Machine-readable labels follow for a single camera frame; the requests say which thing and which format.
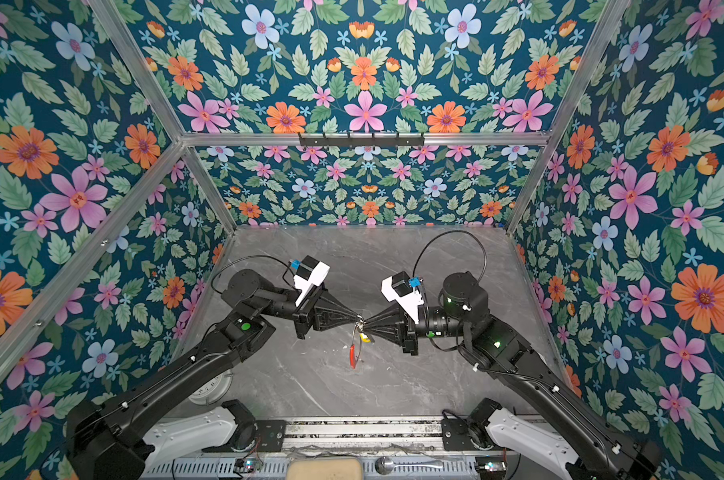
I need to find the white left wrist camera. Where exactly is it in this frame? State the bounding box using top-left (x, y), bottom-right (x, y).
top-left (290, 256), bottom-right (330, 307)

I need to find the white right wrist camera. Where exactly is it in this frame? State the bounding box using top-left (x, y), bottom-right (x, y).
top-left (381, 271), bottom-right (425, 325)

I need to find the metal spoon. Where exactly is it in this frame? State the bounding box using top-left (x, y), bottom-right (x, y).
top-left (374, 456), bottom-right (444, 476)

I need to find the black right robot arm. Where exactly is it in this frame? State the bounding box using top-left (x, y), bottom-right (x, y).
top-left (359, 272), bottom-right (663, 479)

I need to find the aluminium frame corner post right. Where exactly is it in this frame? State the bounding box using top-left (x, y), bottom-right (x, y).
top-left (506, 0), bottom-right (631, 238)

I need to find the bunch of keys yellow tag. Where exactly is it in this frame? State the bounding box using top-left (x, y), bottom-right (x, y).
top-left (355, 322), bottom-right (375, 344)

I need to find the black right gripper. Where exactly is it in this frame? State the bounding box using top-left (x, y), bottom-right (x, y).
top-left (365, 304), bottom-right (474, 358)

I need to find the beige pad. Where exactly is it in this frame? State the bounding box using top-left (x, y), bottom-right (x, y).
top-left (285, 458), bottom-right (364, 480)

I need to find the aluminium frame bar left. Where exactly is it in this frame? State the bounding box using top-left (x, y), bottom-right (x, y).
top-left (0, 141), bottom-right (184, 385)

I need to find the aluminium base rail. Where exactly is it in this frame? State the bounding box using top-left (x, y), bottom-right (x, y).
top-left (157, 415), bottom-right (609, 457)

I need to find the aluminium frame horizontal bar back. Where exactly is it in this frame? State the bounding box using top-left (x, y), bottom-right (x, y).
top-left (182, 132), bottom-right (551, 148)

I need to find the white analog clock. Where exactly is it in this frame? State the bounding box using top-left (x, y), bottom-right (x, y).
top-left (188, 370), bottom-right (233, 406)

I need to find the aluminium frame corner post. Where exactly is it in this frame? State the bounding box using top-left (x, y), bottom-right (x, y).
top-left (506, 0), bottom-right (631, 238)
top-left (90, 1), bottom-right (236, 235)

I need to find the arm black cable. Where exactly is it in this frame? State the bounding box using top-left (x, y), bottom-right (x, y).
top-left (411, 229), bottom-right (489, 283)
top-left (210, 254), bottom-right (297, 295)

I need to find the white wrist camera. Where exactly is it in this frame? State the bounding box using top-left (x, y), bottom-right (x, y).
top-left (381, 271), bottom-right (425, 325)
top-left (290, 256), bottom-right (330, 307)

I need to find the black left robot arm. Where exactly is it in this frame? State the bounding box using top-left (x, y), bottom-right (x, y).
top-left (64, 269), bottom-right (361, 479)

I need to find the black hook rack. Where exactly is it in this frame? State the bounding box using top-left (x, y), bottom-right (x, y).
top-left (298, 133), bottom-right (426, 148)

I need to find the aluminium frame corner post left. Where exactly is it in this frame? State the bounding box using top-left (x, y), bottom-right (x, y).
top-left (90, 1), bottom-right (236, 235)

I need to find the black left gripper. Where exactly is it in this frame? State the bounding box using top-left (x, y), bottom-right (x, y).
top-left (257, 279), bottom-right (358, 341)

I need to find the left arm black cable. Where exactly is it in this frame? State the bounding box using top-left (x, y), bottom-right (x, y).
top-left (210, 254), bottom-right (297, 295)

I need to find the large keyring with red grip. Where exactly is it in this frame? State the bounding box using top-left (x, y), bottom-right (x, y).
top-left (349, 325), bottom-right (363, 369)

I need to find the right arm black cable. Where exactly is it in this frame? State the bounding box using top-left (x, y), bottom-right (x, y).
top-left (411, 229), bottom-right (489, 283)

